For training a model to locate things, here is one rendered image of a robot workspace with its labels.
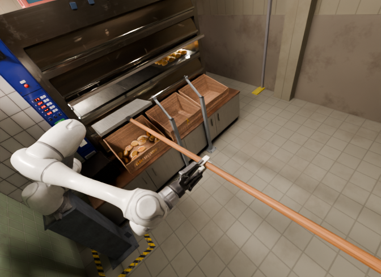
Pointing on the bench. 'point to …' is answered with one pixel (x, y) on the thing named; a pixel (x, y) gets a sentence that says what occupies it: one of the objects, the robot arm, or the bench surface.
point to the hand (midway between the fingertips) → (204, 163)
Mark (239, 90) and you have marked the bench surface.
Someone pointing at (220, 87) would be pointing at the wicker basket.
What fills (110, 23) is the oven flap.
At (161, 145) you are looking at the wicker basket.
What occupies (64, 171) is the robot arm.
